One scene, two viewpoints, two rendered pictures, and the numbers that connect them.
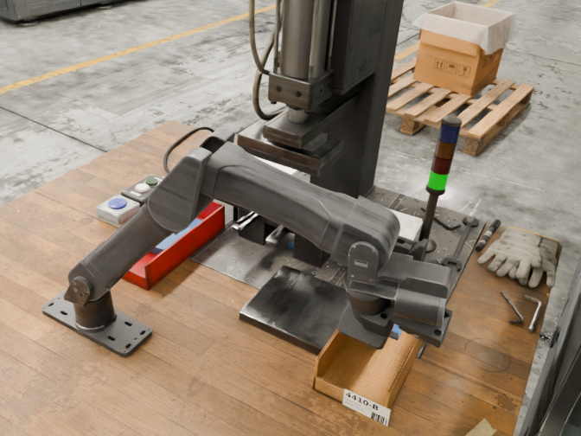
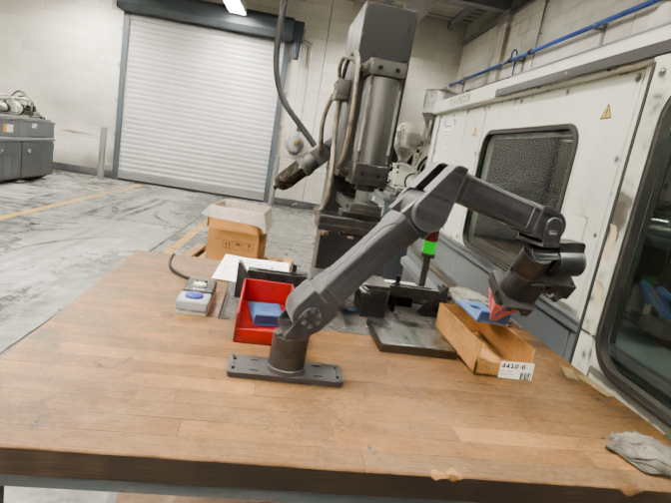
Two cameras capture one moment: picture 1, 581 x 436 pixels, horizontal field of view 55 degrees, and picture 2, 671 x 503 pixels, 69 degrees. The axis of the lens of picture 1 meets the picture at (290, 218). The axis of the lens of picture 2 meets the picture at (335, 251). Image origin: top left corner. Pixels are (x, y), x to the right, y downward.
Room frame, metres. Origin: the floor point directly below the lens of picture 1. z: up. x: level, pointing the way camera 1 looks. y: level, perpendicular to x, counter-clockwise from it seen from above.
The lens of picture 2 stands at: (0.02, 0.75, 1.29)
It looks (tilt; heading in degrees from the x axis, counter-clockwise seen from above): 11 degrees down; 324
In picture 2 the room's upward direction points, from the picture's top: 10 degrees clockwise
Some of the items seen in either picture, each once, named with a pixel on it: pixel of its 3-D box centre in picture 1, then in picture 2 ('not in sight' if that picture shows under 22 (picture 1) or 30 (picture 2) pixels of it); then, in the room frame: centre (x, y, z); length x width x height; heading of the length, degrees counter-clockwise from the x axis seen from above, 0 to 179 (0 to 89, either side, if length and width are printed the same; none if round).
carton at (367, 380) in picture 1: (381, 342); (480, 339); (0.66, -0.17, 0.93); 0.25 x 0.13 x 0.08; 153
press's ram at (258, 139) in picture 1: (310, 85); (354, 181); (1.04, -0.02, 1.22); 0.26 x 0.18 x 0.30; 153
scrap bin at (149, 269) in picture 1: (166, 235); (267, 309); (0.92, 0.25, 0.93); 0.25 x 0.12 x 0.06; 153
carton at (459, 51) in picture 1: (462, 47); (240, 231); (4.31, -1.22, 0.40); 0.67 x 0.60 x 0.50; 145
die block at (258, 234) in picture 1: (290, 226); (344, 294); (0.97, 0.00, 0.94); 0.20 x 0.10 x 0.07; 63
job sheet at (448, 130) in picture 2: not in sight; (443, 148); (2.01, -1.33, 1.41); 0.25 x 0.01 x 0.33; 149
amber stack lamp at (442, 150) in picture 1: (445, 146); not in sight; (0.99, -0.29, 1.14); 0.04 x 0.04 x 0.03
